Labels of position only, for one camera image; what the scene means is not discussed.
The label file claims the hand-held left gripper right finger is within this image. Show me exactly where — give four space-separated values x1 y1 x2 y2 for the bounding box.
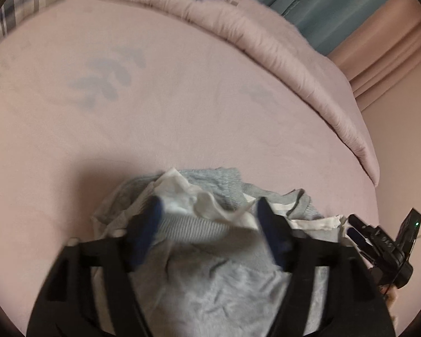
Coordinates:
256 197 397 337

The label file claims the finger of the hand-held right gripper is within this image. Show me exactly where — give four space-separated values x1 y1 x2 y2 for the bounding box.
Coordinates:
347 213 373 235
346 227 368 254

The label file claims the pink curtain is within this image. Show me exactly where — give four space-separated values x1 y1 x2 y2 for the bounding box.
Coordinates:
328 14 421 111

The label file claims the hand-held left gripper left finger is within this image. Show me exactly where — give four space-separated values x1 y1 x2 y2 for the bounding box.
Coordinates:
26 196 166 337

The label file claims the teal curtain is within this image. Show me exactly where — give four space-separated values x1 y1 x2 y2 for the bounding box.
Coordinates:
232 0 408 57

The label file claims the grey sweatshirt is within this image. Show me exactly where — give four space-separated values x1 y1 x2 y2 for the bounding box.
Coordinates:
91 167 349 337

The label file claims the plaid cloth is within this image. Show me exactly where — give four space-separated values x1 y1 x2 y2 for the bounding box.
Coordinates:
0 0 79 51

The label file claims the pink comforter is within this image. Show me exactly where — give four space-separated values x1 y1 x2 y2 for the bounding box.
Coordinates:
74 0 381 187

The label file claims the pink bed sheet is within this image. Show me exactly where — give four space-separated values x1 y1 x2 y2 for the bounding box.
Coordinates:
0 0 379 337

